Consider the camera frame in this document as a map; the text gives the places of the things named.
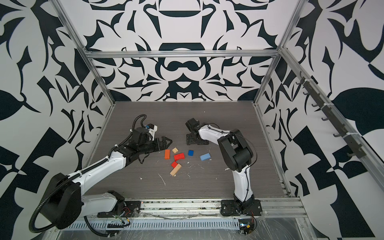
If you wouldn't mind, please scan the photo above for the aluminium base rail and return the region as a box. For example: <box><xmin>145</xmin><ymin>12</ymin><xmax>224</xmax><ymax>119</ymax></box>
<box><xmin>135</xmin><ymin>198</ymin><xmax>308</xmax><ymax>219</ymax></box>

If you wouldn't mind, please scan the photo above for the orange rectangular wood block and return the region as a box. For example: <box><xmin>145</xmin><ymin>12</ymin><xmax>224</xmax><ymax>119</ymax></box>
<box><xmin>164</xmin><ymin>150</ymin><xmax>171</xmax><ymax>160</ymax></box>

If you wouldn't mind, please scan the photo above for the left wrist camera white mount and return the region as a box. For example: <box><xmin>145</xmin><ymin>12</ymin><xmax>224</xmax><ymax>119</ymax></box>
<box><xmin>145</xmin><ymin>124</ymin><xmax>158</xmax><ymax>141</ymax></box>

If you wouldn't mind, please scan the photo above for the white slotted cable duct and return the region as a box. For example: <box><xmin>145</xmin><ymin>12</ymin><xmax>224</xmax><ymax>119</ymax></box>
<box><xmin>64</xmin><ymin>218</ymin><xmax>241</xmax><ymax>231</ymax></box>

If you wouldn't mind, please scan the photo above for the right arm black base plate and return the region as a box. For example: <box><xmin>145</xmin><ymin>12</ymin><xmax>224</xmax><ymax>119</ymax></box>
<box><xmin>220</xmin><ymin>198</ymin><xmax>263</xmax><ymax>217</ymax></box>

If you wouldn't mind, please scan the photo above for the black wall hook rack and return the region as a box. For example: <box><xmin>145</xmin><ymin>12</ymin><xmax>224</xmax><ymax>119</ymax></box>
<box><xmin>297</xmin><ymin>72</ymin><xmax>367</xmax><ymax>159</ymax></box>

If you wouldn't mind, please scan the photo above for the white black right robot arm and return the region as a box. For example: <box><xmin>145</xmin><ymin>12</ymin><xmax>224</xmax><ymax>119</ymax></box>
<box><xmin>186</xmin><ymin>118</ymin><xmax>254</xmax><ymax>209</ymax></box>

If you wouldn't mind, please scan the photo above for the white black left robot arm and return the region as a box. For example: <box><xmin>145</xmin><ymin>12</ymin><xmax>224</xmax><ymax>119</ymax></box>
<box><xmin>29</xmin><ymin>127</ymin><xmax>173</xmax><ymax>233</ymax></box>

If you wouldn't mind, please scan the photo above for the black corrugated cable conduit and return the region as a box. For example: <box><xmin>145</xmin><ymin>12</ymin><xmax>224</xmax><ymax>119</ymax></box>
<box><xmin>28</xmin><ymin>157</ymin><xmax>109</xmax><ymax>234</ymax></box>

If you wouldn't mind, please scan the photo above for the aluminium corner frame post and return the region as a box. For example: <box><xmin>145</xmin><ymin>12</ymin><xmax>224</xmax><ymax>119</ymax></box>
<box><xmin>50</xmin><ymin>0</ymin><xmax>115</xmax><ymax>106</ymax></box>

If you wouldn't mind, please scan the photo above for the light blue rectangular block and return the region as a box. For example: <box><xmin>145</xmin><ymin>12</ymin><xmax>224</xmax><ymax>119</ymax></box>
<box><xmin>200</xmin><ymin>153</ymin><xmax>211</xmax><ymax>161</ymax></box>

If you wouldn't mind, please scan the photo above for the red arch wood block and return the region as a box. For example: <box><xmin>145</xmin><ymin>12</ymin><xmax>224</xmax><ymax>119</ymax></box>
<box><xmin>174</xmin><ymin>153</ymin><xmax>185</xmax><ymax>162</ymax></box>

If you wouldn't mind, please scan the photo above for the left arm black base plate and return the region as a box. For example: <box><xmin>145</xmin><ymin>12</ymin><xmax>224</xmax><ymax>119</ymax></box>
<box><xmin>97</xmin><ymin>201</ymin><xmax>142</xmax><ymax>218</ymax></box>

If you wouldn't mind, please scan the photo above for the aluminium horizontal frame bar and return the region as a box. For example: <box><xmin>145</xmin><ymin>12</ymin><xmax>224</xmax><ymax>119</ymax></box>
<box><xmin>85</xmin><ymin>50</ymin><xmax>278</xmax><ymax>59</ymax></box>

